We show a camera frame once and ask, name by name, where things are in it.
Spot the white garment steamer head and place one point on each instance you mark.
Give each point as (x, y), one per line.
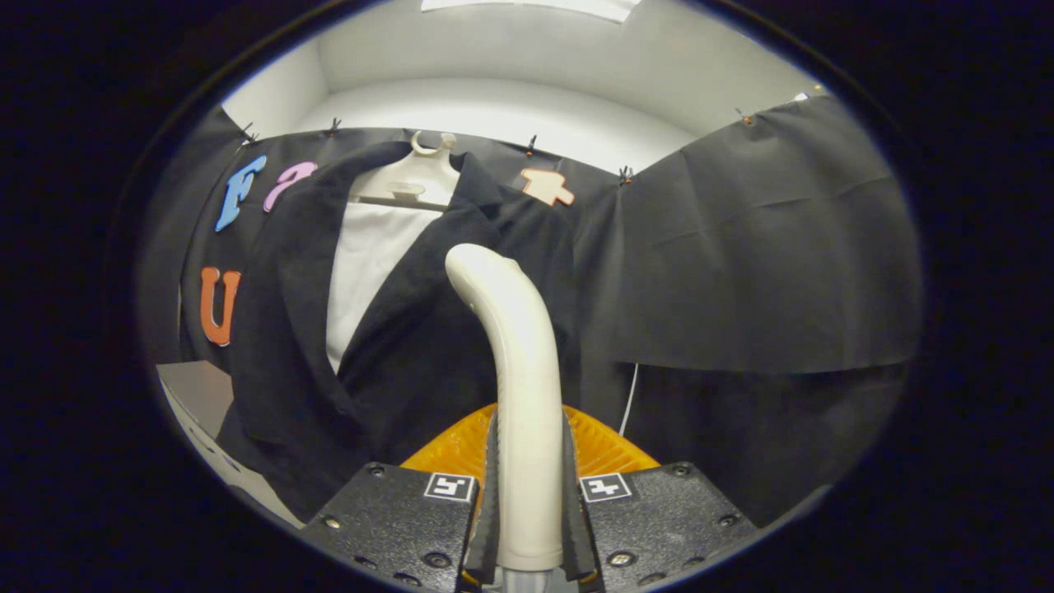
(527, 371)

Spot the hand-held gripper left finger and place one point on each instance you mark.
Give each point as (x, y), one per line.
(395, 519)

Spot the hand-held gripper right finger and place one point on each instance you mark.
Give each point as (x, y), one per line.
(659, 515)

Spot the black backdrop cloth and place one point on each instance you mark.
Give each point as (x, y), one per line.
(757, 247)

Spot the black blazer jacket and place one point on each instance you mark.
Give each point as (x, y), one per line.
(412, 354)

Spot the grey cabinet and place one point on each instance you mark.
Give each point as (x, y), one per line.
(193, 395)

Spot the white plastic clothes hanger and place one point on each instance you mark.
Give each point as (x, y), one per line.
(416, 173)

